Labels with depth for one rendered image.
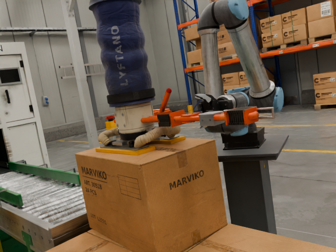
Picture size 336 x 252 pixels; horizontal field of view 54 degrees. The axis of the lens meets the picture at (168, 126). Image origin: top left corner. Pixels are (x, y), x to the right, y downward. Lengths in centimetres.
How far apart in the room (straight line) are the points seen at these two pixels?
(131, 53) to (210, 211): 76
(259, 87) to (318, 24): 680
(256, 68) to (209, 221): 86
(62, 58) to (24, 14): 170
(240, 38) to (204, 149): 64
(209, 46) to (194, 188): 75
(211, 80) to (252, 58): 25
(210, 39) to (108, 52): 55
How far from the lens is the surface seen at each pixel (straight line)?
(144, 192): 124
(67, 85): 1168
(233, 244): 142
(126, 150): 144
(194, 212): 141
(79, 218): 185
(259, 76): 190
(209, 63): 174
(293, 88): 1037
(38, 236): 200
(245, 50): 180
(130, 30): 149
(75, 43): 515
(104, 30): 150
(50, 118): 1134
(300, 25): 887
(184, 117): 128
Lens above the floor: 122
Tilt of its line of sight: 7 degrees down
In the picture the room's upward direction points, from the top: 9 degrees counter-clockwise
